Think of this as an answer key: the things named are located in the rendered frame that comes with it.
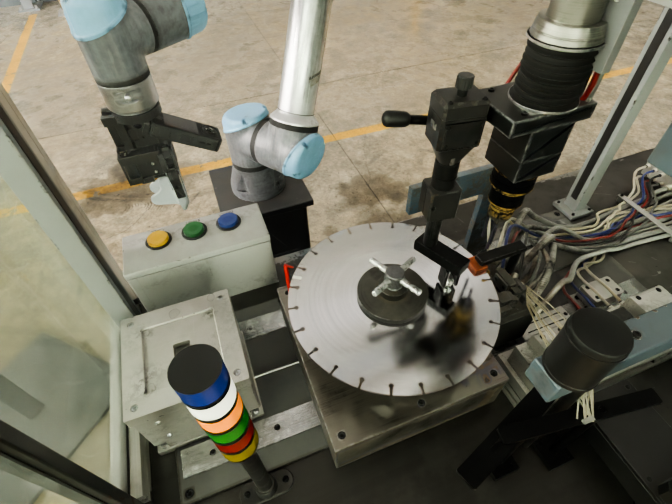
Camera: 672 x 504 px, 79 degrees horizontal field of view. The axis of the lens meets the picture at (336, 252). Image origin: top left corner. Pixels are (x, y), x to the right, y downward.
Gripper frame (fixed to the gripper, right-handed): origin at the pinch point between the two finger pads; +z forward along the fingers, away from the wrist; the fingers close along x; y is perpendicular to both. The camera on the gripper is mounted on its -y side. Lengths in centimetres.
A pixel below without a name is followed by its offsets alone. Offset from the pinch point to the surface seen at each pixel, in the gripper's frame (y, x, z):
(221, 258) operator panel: -3.0, 6.8, 10.2
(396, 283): -26.9, 33.7, -2.3
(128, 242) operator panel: 13.4, -1.9, 7.5
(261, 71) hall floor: -67, -276, 97
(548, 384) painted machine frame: -34, 55, -6
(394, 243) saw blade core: -32.6, 22.6, 2.2
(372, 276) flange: -25.5, 28.7, 1.2
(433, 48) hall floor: -221, -259, 96
